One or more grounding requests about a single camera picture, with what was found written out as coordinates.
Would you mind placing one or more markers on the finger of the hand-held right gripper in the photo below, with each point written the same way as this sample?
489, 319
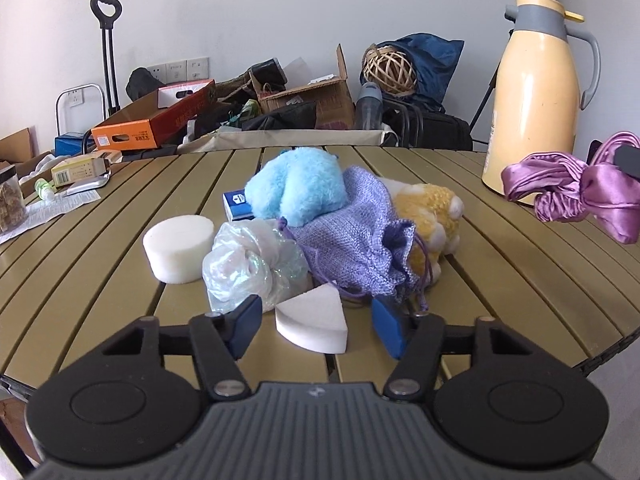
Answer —
631, 160

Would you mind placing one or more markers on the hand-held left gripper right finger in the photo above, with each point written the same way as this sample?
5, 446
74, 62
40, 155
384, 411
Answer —
390, 327

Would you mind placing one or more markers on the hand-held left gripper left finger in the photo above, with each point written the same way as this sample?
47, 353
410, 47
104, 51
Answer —
245, 325

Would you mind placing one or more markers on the iridescent clear plastic wrap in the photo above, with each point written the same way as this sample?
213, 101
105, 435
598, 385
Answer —
240, 265

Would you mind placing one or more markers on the white foam wedge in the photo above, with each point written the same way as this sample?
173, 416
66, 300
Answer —
310, 320

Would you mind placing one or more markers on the purple satin cloth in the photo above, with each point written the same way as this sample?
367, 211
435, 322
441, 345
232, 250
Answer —
565, 185

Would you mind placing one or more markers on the blue tissue packet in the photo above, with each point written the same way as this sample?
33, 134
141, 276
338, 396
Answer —
236, 205

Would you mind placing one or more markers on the light blue plush toy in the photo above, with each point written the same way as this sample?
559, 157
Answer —
295, 185

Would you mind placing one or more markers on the white foam cylinder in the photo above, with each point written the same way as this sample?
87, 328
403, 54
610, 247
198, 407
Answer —
175, 250

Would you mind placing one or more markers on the yellow thermos jug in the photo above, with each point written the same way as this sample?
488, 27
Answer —
535, 110

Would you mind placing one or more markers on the yellow plush toy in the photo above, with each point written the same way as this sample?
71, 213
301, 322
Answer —
430, 210

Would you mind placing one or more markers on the olive slatted folding table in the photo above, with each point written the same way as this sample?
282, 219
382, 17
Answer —
125, 285

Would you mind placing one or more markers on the beige folding wagon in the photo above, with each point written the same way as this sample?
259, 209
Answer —
300, 137

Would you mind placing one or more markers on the black backpack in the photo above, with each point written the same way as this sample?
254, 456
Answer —
435, 130

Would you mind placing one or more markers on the black folded cloth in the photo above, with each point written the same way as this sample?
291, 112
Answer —
285, 117

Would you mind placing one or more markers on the silver blister pack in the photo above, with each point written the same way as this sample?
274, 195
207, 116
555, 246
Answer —
87, 184

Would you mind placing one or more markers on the green patterned packet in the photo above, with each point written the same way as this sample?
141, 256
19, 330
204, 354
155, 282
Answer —
247, 110

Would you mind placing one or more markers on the grey blue water bottle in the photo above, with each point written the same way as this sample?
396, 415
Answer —
368, 107

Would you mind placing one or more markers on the printed paper leaflet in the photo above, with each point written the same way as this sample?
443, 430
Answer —
55, 210

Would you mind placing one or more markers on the dark blue fabric bag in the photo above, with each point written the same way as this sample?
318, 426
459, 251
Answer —
430, 65

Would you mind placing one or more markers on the orange cardboard tray box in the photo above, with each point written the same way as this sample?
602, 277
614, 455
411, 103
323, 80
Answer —
125, 135

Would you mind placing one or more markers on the beige medicine box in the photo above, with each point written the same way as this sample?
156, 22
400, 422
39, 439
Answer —
75, 170

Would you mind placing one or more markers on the small brown cardboard box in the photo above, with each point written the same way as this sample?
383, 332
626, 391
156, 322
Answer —
330, 100

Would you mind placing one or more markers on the brown fabric bag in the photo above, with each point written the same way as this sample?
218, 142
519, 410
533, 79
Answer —
232, 87

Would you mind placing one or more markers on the small green bottle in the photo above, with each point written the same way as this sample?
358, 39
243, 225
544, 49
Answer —
45, 189

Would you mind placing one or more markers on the blue carton box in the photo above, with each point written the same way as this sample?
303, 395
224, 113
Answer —
67, 145

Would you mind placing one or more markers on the woven wicker ball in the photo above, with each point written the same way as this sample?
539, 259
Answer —
389, 71

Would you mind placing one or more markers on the black cloth bag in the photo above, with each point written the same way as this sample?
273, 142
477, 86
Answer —
142, 85

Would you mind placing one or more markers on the clear jar with brown snacks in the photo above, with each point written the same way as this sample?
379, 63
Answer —
10, 200

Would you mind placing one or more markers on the open cardboard box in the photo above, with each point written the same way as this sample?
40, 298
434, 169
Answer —
17, 144

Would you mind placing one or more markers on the black camera tripod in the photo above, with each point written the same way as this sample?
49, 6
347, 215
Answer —
484, 101

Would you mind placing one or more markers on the white wall socket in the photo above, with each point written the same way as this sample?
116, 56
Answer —
197, 69
74, 99
176, 71
157, 74

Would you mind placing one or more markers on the silver metal tube frame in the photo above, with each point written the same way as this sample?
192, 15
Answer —
80, 87

